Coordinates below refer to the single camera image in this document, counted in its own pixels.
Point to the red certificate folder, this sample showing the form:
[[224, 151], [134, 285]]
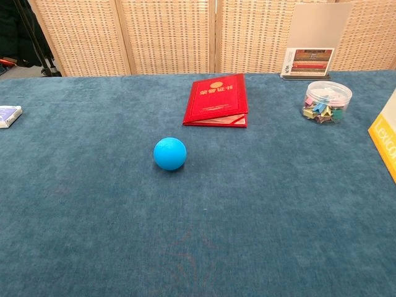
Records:
[[216, 99]]

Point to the blue ball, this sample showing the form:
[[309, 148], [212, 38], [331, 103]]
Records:
[[170, 153]]

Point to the clear jar of binder clips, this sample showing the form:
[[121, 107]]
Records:
[[327, 102]]

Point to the grey card display stand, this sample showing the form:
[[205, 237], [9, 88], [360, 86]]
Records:
[[321, 24]]

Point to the yellow Lexicon book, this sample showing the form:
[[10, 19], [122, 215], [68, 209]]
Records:
[[385, 136]]

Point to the black tripod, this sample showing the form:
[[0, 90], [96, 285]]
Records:
[[40, 46]]

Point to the blue white card box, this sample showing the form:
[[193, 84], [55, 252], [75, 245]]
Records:
[[9, 116]]

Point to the woven folding screen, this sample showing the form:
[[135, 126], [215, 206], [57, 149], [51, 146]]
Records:
[[173, 34]]

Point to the blue fabric table mat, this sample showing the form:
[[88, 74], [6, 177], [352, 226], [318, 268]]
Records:
[[198, 201]]

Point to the red photo postcard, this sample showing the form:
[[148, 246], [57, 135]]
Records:
[[309, 62]]

